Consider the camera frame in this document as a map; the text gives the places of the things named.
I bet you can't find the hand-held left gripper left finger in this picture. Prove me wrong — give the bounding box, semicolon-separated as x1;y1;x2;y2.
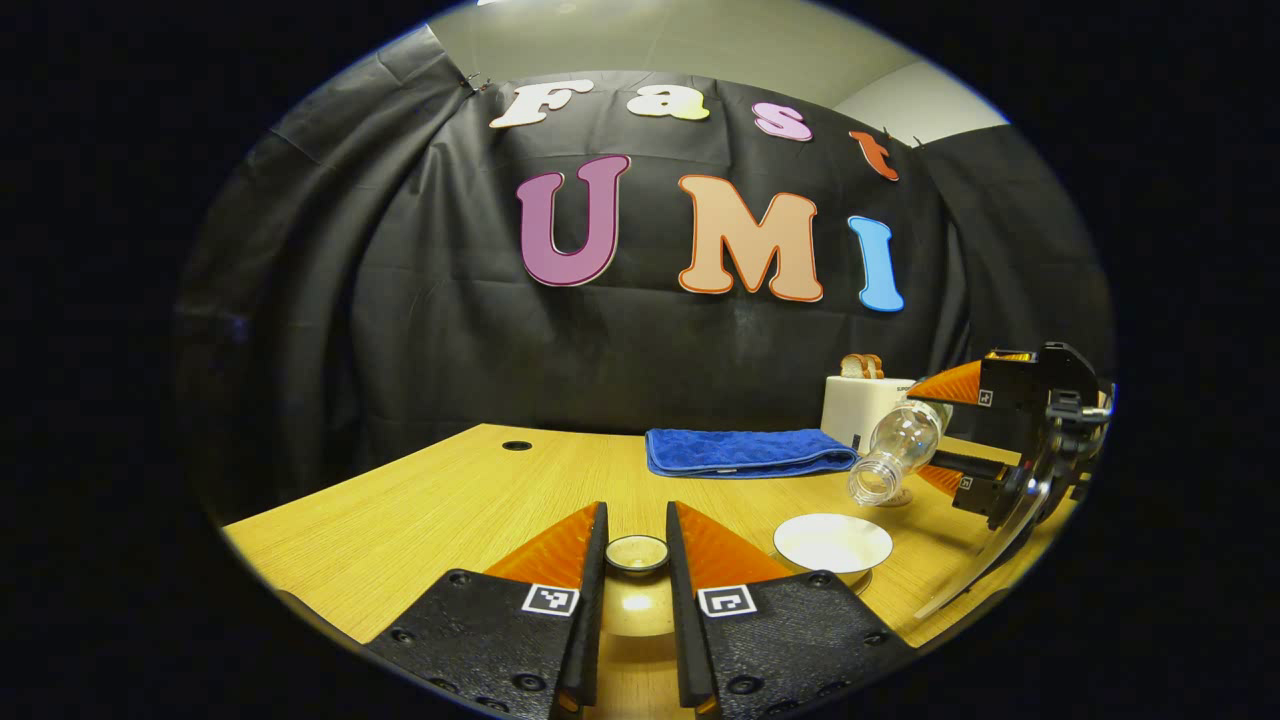
365;501;609;719

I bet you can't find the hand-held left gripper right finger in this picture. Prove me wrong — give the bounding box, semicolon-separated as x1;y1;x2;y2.
666;501;916;719

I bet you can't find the cream teacup lid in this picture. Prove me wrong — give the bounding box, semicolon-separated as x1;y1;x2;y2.
598;534;683;639

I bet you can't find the clear glass water bottle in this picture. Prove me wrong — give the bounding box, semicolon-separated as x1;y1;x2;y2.
847;398;951;507

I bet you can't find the cream ceramic teacup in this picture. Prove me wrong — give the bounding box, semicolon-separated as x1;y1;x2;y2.
773;513;894;591

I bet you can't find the white toaster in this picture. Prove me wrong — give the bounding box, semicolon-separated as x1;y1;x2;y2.
821;375;916;453

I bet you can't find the folded blue towel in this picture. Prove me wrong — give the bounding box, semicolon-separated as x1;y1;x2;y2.
645;428;859;479

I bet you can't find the black backdrop cloth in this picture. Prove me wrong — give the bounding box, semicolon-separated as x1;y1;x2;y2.
172;45;1116;521

